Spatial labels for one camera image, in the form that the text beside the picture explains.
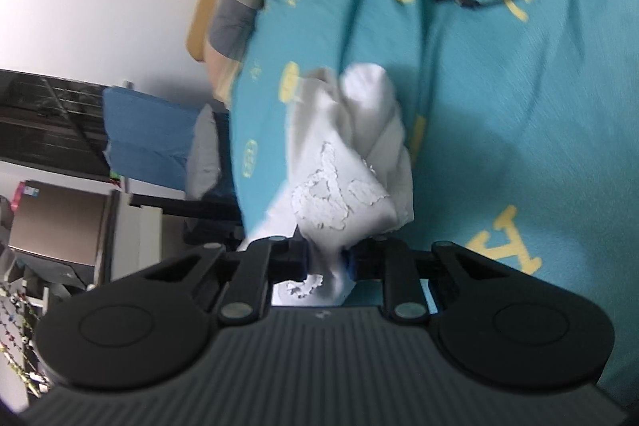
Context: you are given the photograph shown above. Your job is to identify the blue covered chair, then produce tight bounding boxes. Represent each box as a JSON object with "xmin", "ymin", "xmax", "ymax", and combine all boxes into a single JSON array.
[{"xmin": 102, "ymin": 87, "xmax": 245, "ymax": 247}]

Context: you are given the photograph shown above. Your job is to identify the grey hanging cloth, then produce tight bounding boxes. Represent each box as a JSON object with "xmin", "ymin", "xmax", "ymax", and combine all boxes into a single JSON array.
[{"xmin": 20, "ymin": 256, "xmax": 95, "ymax": 292}]

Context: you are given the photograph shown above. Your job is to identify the grey seat cushion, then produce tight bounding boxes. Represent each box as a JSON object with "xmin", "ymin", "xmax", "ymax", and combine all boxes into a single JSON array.
[{"xmin": 186, "ymin": 104, "xmax": 223, "ymax": 202}]

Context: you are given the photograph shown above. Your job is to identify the white shirt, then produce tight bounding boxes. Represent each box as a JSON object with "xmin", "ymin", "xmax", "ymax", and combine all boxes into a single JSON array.
[{"xmin": 234, "ymin": 63, "xmax": 416, "ymax": 307}]

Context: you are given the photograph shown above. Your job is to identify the bronze refrigerator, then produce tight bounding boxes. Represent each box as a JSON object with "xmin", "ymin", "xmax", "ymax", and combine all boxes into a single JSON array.
[{"xmin": 7, "ymin": 179, "xmax": 121, "ymax": 287}]

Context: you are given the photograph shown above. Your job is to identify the teal printed bed sheet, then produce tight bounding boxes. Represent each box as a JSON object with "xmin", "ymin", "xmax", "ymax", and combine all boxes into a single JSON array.
[{"xmin": 228, "ymin": 0, "xmax": 639, "ymax": 412}]

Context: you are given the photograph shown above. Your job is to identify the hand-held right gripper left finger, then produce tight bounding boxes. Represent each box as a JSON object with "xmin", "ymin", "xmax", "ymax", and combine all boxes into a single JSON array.
[{"xmin": 145, "ymin": 236, "xmax": 311, "ymax": 325}]

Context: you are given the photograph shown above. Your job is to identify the dark grille door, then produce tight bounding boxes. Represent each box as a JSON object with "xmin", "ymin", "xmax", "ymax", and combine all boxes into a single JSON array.
[{"xmin": 0, "ymin": 67, "xmax": 123, "ymax": 180}]

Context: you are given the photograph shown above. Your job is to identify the decorative flower branches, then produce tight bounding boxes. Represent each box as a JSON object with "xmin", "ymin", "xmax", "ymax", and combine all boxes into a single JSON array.
[{"xmin": 0, "ymin": 281, "xmax": 56, "ymax": 399}]

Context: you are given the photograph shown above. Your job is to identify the white table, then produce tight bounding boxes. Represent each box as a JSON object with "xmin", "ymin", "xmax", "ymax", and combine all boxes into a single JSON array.
[{"xmin": 90, "ymin": 191, "xmax": 165, "ymax": 292}]

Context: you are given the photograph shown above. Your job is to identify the plaid pillow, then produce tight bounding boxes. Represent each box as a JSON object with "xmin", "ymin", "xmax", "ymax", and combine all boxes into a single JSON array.
[{"xmin": 207, "ymin": 0, "xmax": 280, "ymax": 100}]

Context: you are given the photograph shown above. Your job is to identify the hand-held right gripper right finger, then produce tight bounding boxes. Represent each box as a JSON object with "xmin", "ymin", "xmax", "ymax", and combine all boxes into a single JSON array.
[{"xmin": 344, "ymin": 236, "xmax": 520, "ymax": 323}]

